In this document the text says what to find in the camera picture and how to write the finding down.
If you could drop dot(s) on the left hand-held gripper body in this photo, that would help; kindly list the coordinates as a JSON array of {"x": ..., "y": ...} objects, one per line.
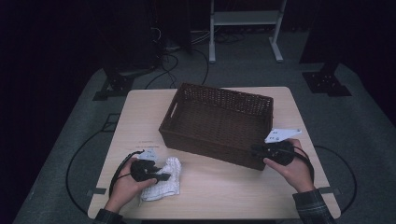
[{"x": 141, "y": 171}]

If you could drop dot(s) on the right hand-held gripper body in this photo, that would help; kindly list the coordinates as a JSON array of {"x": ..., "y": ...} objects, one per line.
[{"x": 280, "y": 152}]

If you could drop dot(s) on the white knitted cloth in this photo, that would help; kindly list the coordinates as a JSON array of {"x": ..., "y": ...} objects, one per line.
[{"x": 165, "y": 186}]

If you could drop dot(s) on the brown woven basket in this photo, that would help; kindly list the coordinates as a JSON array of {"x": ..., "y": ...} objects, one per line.
[{"x": 218, "y": 124}]

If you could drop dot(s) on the person's left hand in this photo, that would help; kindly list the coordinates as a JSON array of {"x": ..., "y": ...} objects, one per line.
[{"x": 124, "y": 189}]

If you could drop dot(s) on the person's right hand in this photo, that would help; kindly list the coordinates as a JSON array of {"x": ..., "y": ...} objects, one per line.
[{"x": 295, "y": 174}]

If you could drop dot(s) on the grey tape strip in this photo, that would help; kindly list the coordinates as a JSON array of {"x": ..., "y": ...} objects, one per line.
[
  {"x": 328, "y": 190},
  {"x": 96, "y": 191}
]

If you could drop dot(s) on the black stand base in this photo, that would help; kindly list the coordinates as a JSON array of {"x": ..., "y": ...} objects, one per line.
[
  {"x": 120, "y": 84},
  {"x": 325, "y": 82}
]

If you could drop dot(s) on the white metal stand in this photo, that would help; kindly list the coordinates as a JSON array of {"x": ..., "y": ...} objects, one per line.
[{"x": 246, "y": 17}]

